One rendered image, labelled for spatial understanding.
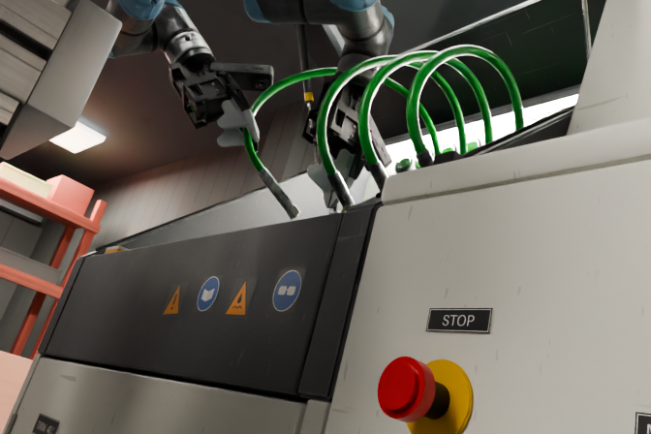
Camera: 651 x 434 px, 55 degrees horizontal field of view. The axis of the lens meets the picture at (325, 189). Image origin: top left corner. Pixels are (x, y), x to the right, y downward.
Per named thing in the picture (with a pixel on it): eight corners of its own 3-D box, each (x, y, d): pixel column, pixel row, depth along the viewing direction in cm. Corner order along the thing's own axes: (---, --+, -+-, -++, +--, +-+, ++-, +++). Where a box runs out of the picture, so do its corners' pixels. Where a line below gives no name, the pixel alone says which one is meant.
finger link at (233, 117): (231, 151, 101) (206, 115, 105) (263, 139, 103) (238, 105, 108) (231, 139, 98) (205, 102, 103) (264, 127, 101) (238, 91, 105)
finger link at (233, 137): (230, 170, 105) (205, 128, 108) (261, 158, 108) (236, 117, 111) (231, 160, 102) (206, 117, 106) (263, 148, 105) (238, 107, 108)
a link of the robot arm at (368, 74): (360, 85, 109) (394, 72, 103) (355, 107, 108) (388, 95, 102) (329, 62, 105) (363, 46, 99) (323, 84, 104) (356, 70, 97)
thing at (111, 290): (44, 354, 95) (85, 256, 101) (71, 362, 97) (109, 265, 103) (294, 395, 48) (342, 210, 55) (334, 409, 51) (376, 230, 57)
